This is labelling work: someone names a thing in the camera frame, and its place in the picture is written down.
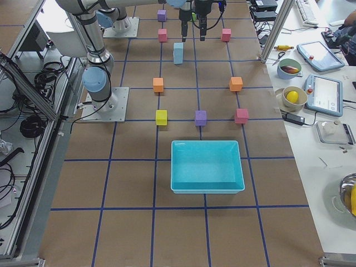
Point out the yellow screwdriver handle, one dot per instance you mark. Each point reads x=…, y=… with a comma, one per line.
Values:
x=283, y=48

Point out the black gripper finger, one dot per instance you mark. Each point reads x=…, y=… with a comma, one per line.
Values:
x=202, y=27
x=184, y=29

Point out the white keyboard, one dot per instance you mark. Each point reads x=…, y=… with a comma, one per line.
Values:
x=305, y=13

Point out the purple foam block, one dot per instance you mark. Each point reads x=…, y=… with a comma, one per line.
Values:
x=161, y=15
x=200, y=118

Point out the yellow lemon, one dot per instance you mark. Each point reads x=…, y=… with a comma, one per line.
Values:
x=292, y=96

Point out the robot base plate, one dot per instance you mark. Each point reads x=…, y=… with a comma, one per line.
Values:
x=113, y=111
x=123, y=29

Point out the purple foam block far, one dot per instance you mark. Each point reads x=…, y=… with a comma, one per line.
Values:
x=161, y=15

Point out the steel bowl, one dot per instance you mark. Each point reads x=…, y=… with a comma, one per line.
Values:
x=347, y=193

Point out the teach pendant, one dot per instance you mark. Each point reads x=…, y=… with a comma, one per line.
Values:
x=319, y=56
x=324, y=95

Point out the black power adapter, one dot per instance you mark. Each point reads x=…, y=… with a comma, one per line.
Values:
x=295, y=119

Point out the kitchen scale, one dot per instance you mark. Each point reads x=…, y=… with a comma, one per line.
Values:
x=335, y=132

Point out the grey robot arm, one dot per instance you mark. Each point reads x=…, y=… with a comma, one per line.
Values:
x=107, y=17
x=97, y=79

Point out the beige bowl with lemon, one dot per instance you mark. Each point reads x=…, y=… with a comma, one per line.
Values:
x=294, y=106

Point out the orange foam block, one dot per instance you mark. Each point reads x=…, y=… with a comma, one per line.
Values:
x=235, y=84
x=158, y=84

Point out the yellow foam block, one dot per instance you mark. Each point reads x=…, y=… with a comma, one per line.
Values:
x=161, y=117

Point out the teal plastic bin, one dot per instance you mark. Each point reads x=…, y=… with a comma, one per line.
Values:
x=206, y=167

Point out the green bowl with fruit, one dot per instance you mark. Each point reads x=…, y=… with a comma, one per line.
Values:
x=288, y=68

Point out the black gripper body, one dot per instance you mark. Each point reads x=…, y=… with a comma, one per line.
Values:
x=202, y=8
x=185, y=14

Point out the aluminium frame post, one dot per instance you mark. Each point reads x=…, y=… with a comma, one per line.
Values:
x=275, y=31

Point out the pink foam block left-far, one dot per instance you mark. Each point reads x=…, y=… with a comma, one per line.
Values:
x=226, y=35

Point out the pink foam block left-near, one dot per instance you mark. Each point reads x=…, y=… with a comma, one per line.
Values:
x=162, y=35

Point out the orange foam block far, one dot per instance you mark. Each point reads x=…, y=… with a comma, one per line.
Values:
x=235, y=84

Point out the orange foam block near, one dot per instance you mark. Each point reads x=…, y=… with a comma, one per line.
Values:
x=158, y=84

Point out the teach pendant near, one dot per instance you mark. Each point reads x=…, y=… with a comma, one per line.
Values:
x=324, y=95

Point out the teach pendant far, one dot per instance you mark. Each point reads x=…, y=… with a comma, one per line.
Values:
x=319, y=56

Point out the light blue foam block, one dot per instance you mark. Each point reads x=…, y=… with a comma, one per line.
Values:
x=178, y=58

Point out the scissors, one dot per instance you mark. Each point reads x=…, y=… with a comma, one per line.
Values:
x=280, y=55

